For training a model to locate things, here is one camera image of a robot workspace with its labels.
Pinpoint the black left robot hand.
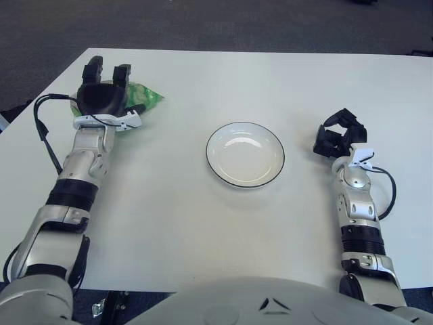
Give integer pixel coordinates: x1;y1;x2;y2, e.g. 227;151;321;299
76;56;147;116

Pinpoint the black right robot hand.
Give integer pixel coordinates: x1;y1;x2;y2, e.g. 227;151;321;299
313;108;367;158

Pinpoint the green potato chips bag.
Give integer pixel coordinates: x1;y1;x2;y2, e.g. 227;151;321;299
69;79;166;136

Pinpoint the white plate black rim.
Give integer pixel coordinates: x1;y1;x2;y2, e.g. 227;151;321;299
205;121;285;190

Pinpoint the grey robot torso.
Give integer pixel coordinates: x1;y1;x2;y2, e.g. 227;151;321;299
111;276;433;325

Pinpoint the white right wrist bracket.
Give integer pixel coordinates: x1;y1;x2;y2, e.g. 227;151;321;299
348;148;375;170

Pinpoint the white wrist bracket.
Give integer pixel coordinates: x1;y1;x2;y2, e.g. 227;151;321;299
348;148;375;170
73;113;143;132

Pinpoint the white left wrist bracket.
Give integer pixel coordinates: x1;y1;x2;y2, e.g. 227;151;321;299
73;113;143;132

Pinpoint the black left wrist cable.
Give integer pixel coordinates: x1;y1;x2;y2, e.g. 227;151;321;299
33;93;81;170

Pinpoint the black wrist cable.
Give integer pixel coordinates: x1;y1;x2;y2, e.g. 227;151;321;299
370;165;396;221
33;93;81;170

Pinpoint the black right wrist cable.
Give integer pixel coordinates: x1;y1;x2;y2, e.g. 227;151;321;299
370;165;396;221

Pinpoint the black frame under table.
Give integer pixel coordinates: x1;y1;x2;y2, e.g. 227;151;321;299
106;290;132;320

